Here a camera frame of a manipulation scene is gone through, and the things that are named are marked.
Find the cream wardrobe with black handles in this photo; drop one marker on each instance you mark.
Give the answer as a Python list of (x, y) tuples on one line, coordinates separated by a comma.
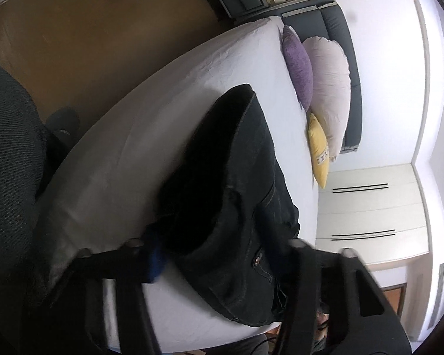
[(378, 212)]

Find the orange wooden door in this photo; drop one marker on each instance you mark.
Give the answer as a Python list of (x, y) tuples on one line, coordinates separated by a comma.
[(396, 295)]

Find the dark trouser leg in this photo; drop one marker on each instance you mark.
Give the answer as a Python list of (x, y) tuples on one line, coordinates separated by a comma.
[(22, 157)]

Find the black shoe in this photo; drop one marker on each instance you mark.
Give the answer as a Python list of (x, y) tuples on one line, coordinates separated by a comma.
[(64, 124)]

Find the yellow patterned cushion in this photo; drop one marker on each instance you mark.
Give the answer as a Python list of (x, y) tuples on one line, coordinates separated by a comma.
[(319, 151)]

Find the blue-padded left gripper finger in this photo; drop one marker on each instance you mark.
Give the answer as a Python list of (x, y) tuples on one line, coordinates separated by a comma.
[(156, 262)]

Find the white bed mattress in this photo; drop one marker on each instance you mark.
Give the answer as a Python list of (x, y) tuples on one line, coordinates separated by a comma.
[(104, 192)]

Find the dark grey headboard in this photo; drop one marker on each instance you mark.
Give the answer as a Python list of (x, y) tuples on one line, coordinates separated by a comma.
[(325, 18)]

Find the purple cushion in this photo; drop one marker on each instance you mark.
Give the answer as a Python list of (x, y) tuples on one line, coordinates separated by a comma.
[(299, 66)]

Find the large beige pillow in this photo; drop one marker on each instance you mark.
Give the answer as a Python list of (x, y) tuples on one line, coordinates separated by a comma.
[(331, 89)]

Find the black jeans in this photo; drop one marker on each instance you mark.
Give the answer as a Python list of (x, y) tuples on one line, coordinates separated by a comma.
[(224, 217)]

